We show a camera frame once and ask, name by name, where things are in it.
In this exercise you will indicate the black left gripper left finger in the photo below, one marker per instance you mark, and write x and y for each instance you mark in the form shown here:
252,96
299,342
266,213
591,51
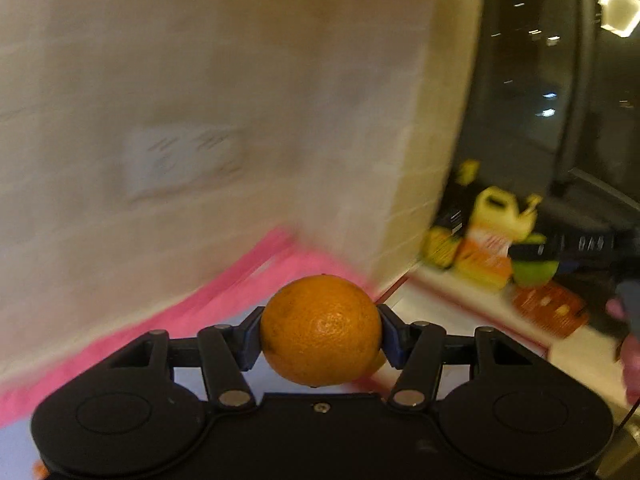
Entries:
223,353

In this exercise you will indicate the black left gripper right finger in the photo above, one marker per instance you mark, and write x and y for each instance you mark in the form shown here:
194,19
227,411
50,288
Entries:
420,351

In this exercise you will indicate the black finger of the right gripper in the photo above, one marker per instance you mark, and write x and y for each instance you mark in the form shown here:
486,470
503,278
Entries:
580,247

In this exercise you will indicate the green apple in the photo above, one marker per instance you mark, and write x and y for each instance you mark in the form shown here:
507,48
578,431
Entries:
533,274

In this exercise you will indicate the large orange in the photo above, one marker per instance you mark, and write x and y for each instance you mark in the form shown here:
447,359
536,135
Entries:
322,331

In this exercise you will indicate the person's hand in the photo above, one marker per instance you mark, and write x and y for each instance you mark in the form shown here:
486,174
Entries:
629,355

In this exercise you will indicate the red white fruit box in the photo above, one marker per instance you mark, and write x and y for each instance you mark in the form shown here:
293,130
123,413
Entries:
424,294

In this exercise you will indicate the orange mesh basket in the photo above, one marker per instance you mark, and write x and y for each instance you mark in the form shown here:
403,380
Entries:
552,308

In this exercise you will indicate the pink and lavender mat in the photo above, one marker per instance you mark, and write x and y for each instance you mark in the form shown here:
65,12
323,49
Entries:
277,259

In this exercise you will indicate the yellow oil jug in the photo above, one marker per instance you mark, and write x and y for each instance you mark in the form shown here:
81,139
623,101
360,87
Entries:
495,224

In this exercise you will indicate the dark soy sauce bottle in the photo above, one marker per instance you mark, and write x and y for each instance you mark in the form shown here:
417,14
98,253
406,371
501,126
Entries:
446,233

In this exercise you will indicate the dark window frame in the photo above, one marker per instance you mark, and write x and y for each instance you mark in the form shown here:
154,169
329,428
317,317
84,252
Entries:
554,108

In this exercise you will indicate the white wall power socket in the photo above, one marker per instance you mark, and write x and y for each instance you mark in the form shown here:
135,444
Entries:
168,158

